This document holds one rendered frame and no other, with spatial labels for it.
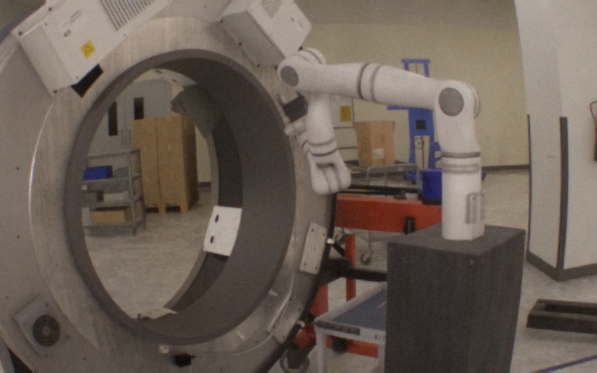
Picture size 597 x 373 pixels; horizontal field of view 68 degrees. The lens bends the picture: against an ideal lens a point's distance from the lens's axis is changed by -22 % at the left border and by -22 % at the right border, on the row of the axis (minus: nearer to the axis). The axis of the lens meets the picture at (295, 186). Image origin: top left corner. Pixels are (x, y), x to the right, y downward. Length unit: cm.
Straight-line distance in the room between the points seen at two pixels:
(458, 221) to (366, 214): 133
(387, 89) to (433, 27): 972
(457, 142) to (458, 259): 24
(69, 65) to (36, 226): 39
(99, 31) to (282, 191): 91
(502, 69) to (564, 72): 730
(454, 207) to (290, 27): 82
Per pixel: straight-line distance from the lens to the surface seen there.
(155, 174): 807
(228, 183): 212
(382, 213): 239
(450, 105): 110
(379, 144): 497
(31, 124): 126
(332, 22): 1054
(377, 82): 119
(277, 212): 180
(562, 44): 410
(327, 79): 126
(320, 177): 145
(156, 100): 1064
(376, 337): 174
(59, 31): 113
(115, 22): 120
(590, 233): 433
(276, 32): 163
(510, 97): 1135
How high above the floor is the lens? 138
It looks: 8 degrees down
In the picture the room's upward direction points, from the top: 3 degrees counter-clockwise
